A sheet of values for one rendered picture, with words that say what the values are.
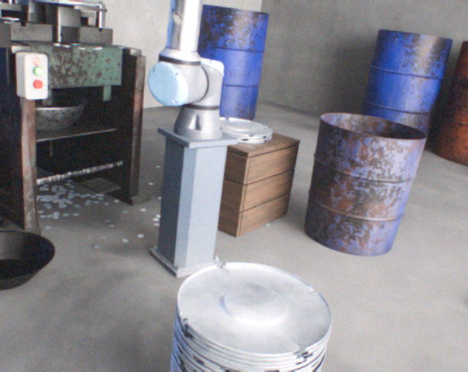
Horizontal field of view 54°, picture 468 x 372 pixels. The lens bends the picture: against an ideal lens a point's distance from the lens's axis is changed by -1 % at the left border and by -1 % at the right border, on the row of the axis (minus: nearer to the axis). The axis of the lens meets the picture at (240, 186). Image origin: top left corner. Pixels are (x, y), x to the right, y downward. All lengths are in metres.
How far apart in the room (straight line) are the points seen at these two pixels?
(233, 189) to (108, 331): 0.74
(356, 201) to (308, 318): 0.95
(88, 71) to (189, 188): 0.64
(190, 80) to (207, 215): 0.45
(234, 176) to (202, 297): 0.92
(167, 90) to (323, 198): 0.83
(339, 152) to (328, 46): 3.11
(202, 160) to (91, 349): 0.61
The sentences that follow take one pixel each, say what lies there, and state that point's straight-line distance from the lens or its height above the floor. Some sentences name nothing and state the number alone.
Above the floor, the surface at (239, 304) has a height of 0.31.
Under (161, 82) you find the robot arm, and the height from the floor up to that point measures 0.62.
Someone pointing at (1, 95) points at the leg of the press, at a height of 0.47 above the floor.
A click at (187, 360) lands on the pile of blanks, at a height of 0.24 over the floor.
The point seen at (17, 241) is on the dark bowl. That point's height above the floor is 0.04.
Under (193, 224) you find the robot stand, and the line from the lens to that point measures 1.47.
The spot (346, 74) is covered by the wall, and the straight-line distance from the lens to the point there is 4.71.
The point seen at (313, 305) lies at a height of 0.31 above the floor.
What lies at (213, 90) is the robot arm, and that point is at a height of 0.60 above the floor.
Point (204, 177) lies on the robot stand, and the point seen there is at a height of 0.33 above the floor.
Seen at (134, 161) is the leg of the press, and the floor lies 0.19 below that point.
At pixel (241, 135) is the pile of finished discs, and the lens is 1.80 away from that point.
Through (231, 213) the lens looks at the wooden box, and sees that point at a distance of 1.80.
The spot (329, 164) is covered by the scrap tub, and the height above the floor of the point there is 0.33.
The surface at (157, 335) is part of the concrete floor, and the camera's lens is 1.29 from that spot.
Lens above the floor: 0.80
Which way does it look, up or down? 20 degrees down
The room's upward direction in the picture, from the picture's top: 8 degrees clockwise
